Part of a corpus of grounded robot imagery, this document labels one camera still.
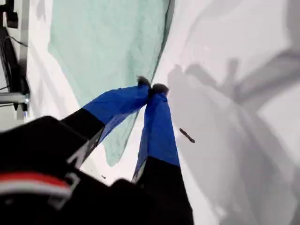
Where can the pale green T-shirt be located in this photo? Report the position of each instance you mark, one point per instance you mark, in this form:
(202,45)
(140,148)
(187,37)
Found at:
(105,47)

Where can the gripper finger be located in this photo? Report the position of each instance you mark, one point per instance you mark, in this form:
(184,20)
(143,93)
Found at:
(112,103)
(159,140)

